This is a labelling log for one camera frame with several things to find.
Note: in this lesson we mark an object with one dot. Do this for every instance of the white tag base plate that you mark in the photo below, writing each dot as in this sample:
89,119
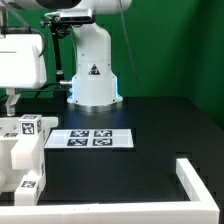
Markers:
90,139

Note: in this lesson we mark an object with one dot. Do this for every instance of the white chair back frame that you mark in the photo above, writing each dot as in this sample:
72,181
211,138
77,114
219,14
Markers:
24,148

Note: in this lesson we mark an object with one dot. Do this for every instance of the white tagged cube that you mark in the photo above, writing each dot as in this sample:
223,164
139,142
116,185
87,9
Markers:
30,124

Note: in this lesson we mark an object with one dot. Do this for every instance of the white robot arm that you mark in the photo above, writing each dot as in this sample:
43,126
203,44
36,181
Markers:
94,86

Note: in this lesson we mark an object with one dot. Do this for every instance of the white chair seat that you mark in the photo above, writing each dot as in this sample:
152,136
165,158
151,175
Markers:
10,179

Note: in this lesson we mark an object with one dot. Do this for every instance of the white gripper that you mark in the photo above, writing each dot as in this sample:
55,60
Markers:
21,66

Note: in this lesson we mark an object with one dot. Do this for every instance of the white U-shaped fence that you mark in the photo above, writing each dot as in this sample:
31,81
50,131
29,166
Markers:
200,209

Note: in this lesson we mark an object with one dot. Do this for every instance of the black camera stand pole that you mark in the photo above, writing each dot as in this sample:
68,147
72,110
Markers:
57,50

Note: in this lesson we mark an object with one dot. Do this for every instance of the grey camera on stand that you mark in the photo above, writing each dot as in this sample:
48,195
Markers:
77,16

